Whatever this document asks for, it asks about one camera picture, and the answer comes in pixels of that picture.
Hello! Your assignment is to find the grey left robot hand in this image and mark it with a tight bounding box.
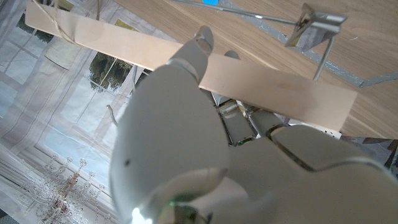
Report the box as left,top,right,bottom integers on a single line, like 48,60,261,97
108,25,398,224

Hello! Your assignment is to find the wooden clip hanger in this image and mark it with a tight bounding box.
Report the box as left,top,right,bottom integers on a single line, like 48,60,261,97
24,0,358,133

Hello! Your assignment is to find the jute thread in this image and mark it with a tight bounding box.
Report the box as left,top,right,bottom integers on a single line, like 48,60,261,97
30,0,103,46

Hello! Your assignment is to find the white power socket box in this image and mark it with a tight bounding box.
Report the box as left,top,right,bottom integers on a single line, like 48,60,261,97
287,123,342,140

